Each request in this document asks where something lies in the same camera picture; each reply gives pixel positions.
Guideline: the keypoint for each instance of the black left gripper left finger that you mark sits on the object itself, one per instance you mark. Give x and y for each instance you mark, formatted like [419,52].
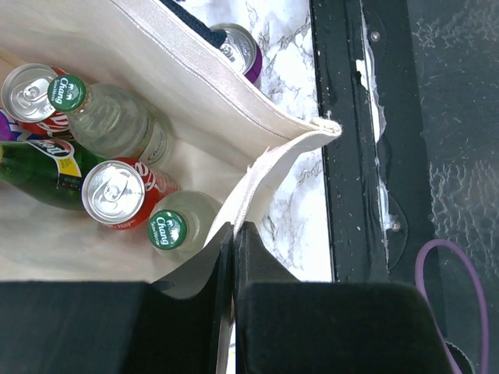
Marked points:
[178,324]

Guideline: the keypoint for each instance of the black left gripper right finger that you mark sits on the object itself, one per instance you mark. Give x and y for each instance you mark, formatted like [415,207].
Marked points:
[284,325]

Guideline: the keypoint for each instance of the red cola can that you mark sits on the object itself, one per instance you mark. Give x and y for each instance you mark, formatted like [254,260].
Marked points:
[122,193]
[25,98]

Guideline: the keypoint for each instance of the cream canvas tote bag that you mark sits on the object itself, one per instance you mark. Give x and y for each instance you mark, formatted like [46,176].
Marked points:
[234,143]

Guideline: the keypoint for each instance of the green glass bottle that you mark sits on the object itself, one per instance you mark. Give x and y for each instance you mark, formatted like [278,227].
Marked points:
[52,171]

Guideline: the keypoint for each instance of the clear plastic bottle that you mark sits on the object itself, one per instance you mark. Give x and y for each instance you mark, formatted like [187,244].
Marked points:
[110,121]

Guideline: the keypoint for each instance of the purple soda can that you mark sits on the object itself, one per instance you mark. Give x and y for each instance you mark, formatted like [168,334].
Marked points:
[9,128]
[242,50]

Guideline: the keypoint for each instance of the black mounting rail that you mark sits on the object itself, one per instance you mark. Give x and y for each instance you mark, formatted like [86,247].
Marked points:
[376,174]

